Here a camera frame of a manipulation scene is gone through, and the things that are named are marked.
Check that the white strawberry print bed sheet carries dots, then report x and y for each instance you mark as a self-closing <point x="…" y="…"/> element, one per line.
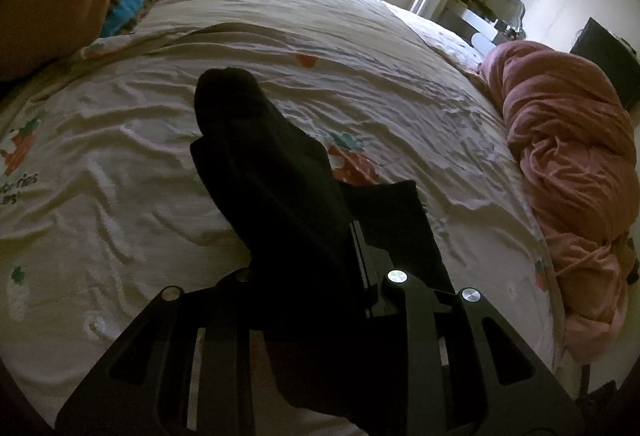
<point x="101" y="206"/>

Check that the black sock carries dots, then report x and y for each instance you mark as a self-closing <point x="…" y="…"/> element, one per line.
<point x="274" y="184"/>

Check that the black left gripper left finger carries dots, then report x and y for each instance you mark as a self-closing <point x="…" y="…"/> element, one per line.
<point x="182" y="367"/>

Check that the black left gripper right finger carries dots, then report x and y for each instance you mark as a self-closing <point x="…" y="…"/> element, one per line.
<point x="437" y="363"/>

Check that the white bedside desk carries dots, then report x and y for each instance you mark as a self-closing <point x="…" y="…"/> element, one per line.
<point x="484" y="24"/>

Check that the pink crumpled blanket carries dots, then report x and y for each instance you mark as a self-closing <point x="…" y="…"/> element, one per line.
<point x="574" y="143"/>

